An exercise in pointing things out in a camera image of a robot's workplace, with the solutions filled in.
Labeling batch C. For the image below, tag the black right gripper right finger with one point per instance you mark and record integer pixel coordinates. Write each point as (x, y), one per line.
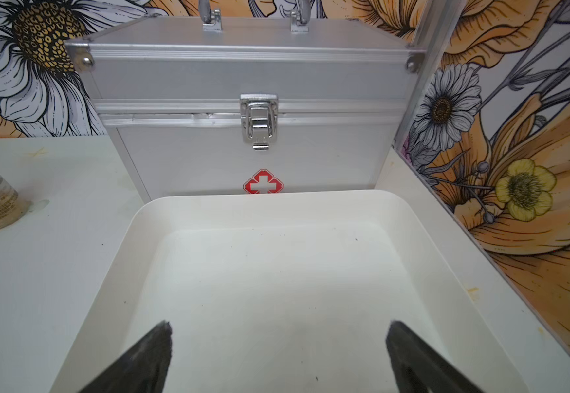
(417, 367)

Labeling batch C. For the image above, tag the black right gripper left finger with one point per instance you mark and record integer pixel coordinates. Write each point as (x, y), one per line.
(142, 368)

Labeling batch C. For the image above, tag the white right storage tray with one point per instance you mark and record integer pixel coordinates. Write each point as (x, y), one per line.
(287, 292)

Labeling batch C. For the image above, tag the silver aluminium first aid case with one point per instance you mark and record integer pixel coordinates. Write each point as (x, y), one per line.
(206, 105)

